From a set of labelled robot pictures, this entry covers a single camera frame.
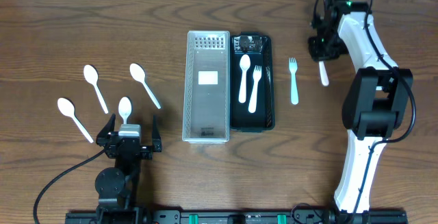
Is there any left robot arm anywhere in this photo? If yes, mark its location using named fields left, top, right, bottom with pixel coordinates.
left=95, top=114, right=162, bottom=223

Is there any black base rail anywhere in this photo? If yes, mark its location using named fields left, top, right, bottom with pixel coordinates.
left=64, top=208, right=409, bottom=224

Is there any white spoon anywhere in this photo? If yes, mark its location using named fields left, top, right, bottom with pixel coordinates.
left=83, top=64, right=109, bottom=114
left=57, top=97, right=94, bottom=143
left=118, top=97, right=132, bottom=125
left=238, top=54, right=250, bottom=103
left=129, top=63, right=162, bottom=109

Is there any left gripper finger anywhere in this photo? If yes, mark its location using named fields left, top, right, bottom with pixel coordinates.
left=97, top=114, right=116, bottom=138
left=151, top=115, right=161, bottom=145

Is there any clear plastic basket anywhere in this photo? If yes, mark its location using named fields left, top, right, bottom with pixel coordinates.
left=182, top=31, right=230, bottom=144

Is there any pale blue plastic fork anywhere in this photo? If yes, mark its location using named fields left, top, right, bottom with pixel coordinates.
left=289, top=58, right=299, bottom=105

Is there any black plastic basket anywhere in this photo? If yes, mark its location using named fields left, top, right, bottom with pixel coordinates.
left=230, top=32, right=275, bottom=132

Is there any white fork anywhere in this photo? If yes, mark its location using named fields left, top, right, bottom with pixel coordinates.
left=318, top=61, right=329, bottom=86
left=248, top=65, right=262, bottom=113

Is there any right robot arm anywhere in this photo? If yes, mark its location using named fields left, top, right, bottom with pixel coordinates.
left=308, top=0, right=413, bottom=215

